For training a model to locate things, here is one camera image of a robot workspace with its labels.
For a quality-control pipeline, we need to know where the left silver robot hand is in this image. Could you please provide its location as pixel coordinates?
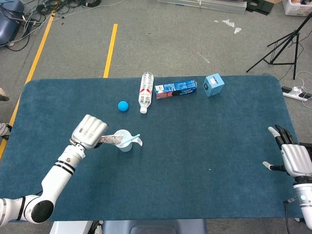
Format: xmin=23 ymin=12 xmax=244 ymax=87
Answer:
xmin=70 ymin=114 xmax=109 ymax=150

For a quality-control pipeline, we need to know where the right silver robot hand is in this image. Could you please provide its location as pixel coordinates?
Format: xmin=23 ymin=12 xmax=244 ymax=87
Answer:
xmin=262 ymin=123 xmax=312 ymax=177

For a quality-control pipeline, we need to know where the floral white toothpaste tube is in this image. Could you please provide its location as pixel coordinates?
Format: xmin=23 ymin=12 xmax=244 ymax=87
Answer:
xmin=100 ymin=133 xmax=123 ymax=147

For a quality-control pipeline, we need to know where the pale blue cup with handle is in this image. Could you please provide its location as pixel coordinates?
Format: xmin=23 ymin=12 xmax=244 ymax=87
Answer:
xmin=114 ymin=129 xmax=144 ymax=153

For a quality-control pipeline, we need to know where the light blue toothbrush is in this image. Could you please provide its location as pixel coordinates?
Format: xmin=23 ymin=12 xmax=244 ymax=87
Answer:
xmin=119 ymin=133 xmax=141 ymax=147

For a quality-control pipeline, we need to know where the white robot base panel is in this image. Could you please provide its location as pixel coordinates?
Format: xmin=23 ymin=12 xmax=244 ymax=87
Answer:
xmin=50 ymin=220 xmax=90 ymax=234

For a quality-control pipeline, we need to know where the blue foam ball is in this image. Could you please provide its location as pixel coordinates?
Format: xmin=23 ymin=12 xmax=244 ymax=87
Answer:
xmin=117 ymin=100 xmax=130 ymax=113

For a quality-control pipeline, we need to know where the white power strip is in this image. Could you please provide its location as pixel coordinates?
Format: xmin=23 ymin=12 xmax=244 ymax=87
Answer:
xmin=281 ymin=85 xmax=312 ymax=102

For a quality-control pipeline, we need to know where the clear plastic water bottle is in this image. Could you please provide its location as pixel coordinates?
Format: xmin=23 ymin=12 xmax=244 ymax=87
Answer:
xmin=138 ymin=71 xmax=155 ymax=114

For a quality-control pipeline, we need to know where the blue pink cookie box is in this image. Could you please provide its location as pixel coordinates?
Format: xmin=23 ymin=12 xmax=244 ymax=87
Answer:
xmin=154 ymin=79 xmax=198 ymax=99

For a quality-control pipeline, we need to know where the blue felt table cover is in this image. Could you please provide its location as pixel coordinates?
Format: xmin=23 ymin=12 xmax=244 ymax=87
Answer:
xmin=0 ymin=75 xmax=309 ymax=222

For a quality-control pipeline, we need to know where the light blue cube box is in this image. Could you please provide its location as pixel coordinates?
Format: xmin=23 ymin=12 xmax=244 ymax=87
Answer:
xmin=203 ymin=73 xmax=225 ymax=98

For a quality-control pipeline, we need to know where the grey blue robot torso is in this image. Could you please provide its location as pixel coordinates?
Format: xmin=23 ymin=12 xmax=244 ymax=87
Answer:
xmin=101 ymin=218 xmax=208 ymax=234

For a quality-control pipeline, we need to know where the black tripod stand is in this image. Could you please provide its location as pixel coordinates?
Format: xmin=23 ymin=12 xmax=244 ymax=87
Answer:
xmin=246 ymin=12 xmax=312 ymax=80

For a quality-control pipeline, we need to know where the dark blue machine base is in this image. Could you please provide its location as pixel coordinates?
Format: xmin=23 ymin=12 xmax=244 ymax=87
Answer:
xmin=0 ymin=0 xmax=25 ymax=46

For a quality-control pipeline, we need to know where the white plastic basket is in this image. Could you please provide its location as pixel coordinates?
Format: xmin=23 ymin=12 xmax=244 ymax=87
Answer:
xmin=282 ymin=0 xmax=312 ymax=17

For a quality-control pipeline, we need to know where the long aluminium profile stack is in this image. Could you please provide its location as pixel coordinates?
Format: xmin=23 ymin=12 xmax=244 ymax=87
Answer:
xmin=157 ymin=0 xmax=247 ymax=15

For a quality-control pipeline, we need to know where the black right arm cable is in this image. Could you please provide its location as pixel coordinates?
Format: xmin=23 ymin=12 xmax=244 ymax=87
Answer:
xmin=283 ymin=197 xmax=297 ymax=234

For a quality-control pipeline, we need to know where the tangled black cable bundle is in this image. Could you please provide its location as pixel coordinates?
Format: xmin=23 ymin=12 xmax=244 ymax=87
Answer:
xmin=0 ymin=0 xmax=102 ymax=52

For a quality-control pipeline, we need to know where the black plastic bracket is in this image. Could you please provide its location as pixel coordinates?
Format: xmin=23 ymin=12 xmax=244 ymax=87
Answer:
xmin=245 ymin=0 xmax=275 ymax=16

